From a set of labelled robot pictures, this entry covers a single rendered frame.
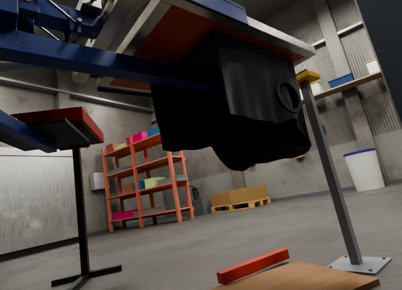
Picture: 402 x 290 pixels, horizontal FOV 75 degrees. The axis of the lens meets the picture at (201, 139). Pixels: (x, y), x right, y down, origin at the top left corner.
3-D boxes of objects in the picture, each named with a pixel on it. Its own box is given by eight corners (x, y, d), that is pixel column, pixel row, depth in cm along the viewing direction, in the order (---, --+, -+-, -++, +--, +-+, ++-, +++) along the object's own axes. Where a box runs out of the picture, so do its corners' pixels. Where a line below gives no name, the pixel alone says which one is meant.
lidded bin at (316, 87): (326, 95, 641) (322, 84, 648) (322, 91, 606) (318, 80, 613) (304, 103, 672) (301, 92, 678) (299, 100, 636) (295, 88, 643)
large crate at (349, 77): (356, 84, 600) (353, 76, 604) (354, 80, 571) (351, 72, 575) (333, 92, 628) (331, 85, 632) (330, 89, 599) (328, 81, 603)
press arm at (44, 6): (95, 40, 87) (93, 27, 88) (101, 29, 82) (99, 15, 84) (33, 25, 76) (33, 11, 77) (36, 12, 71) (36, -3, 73)
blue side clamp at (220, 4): (238, 33, 89) (234, 16, 91) (249, 24, 86) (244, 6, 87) (162, 5, 70) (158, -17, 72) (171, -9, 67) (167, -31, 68)
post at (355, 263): (343, 256, 135) (295, 88, 156) (392, 259, 119) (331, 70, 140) (323, 270, 121) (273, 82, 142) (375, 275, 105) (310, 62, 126)
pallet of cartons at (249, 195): (273, 202, 701) (268, 183, 712) (256, 207, 620) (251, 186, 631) (228, 208, 781) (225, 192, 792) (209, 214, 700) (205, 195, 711)
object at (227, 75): (295, 140, 114) (275, 66, 122) (313, 134, 107) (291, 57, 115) (218, 140, 85) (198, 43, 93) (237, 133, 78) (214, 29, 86)
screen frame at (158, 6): (228, 104, 161) (226, 98, 162) (316, 54, 117) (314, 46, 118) (96, 87, 111) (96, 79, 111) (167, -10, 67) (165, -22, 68)
